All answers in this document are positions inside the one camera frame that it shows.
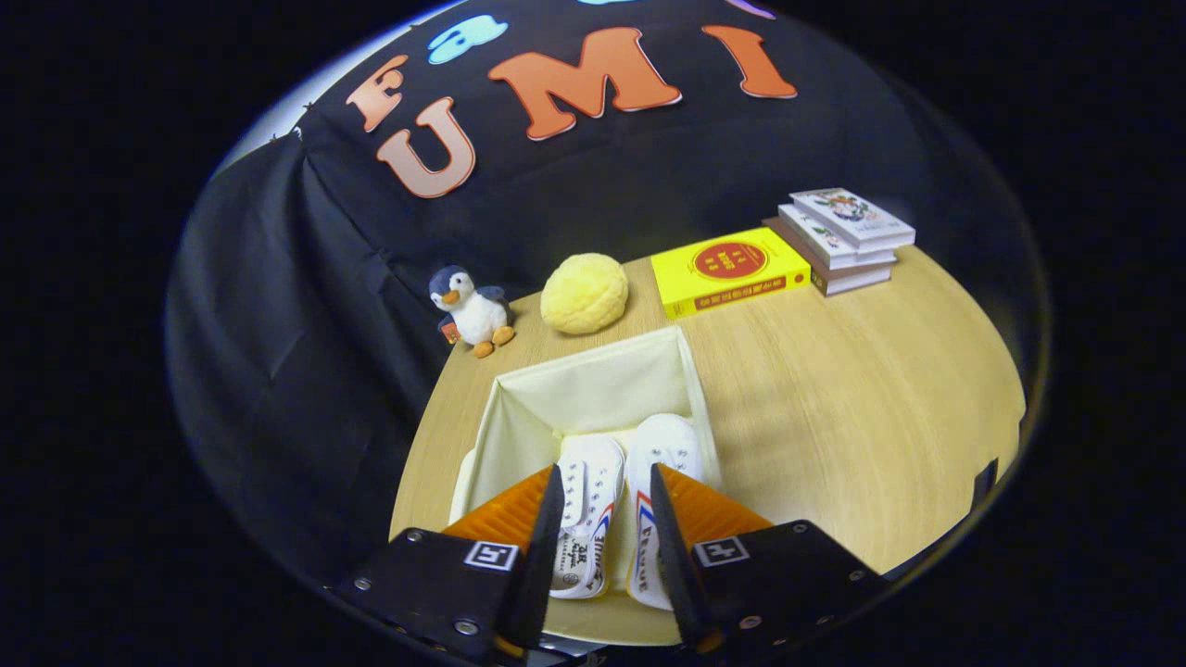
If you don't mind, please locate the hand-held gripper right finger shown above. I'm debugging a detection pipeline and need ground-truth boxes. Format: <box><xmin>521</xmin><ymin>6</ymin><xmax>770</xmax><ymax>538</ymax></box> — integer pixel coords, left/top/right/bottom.
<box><xmin>649</xmin><ymin>462</ymin><xmax>892</xmax><ymax>654</ymax></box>

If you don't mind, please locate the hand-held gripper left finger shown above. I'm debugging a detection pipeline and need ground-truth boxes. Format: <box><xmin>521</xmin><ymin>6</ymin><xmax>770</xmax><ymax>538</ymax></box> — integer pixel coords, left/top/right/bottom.
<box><xmin>334</xmin><ymin>463</ymin><xmax>566</xmax><ymax>663</ymax></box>

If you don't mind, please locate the white canvas shoe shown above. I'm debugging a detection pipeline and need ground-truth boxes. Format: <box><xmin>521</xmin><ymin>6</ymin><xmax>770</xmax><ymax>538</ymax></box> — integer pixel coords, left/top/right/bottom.
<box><xmin>626</xmin><ymin>413</ymin><xmax>703</xmax><ymax>612</ymax></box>
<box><xmin>549</xmin><ymin>434</ymin><xmax>627</xmax><ymax>600</ymax></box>

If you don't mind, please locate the beige fabric storage box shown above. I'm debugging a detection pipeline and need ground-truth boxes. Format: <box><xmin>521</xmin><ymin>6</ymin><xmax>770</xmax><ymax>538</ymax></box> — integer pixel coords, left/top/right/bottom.
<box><xmin>448</xmin><ymin>324</ymin><xmax>725</xmax><ymax>647</ymax></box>

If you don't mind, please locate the penguin plush toy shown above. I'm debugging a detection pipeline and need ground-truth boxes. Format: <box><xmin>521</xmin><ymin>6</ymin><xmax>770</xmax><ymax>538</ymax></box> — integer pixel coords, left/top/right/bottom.
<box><xmin>428</xmin><ymin>265</ymin><xmax>516</xmax><ymax>359</ymax></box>

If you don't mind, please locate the yellow round plush ball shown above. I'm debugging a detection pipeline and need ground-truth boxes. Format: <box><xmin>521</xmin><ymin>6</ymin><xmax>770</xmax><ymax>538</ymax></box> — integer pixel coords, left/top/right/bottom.
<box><xmin>539</xmin><ymin>252</ymin><xmax>630</xmax><ymax>335</ymax></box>

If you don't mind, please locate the yellow book with red circle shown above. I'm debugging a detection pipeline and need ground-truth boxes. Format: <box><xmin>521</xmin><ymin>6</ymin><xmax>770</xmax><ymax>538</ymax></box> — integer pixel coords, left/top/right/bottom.
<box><xmin>650</xmin><ymin>226</ymin><xmax>813</xmax><ymax>321</ymax></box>

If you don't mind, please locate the brown cover book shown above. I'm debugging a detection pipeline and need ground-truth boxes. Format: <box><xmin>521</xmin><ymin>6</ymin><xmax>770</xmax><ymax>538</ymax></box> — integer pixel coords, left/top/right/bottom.
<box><xmin>762</xmin><ymin>217</ymin><xmax>895</xmax><ymax>297</ymax></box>

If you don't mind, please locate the white illustrated cover book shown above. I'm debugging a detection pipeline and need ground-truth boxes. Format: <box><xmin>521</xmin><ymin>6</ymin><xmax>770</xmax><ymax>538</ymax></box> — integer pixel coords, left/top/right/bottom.
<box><xmin>789</xmin><ymin>187</ymin><xmax>916</xmax><ymax>249</ymax></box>

